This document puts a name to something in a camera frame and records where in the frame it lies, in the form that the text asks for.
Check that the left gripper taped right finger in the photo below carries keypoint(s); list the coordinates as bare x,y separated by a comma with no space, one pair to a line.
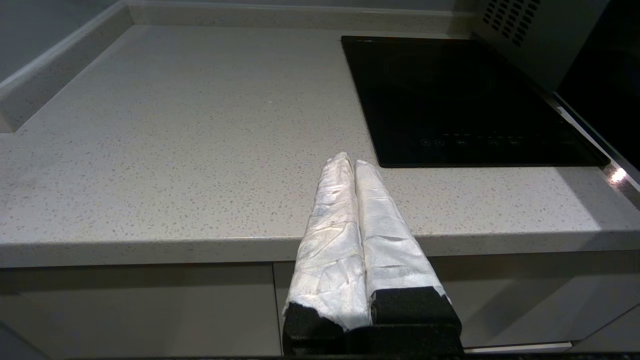
395,250

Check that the grey cabinet front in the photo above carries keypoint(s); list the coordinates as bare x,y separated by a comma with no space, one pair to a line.
140,310
525,300

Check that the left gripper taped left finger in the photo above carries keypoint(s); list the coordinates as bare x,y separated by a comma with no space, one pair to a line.
330,250

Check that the black induction cooktop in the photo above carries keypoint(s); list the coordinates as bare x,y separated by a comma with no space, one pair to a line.
465,95

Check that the black glass microwave door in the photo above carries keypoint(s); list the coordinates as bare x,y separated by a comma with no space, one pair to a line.
605,85

